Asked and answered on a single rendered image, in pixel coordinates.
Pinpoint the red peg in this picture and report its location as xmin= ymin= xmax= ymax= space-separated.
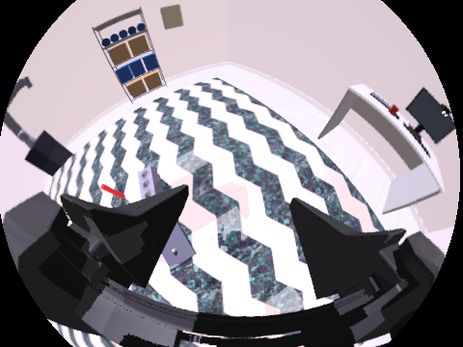
xmin=100 ymin=184 xmax=124 ymax=200

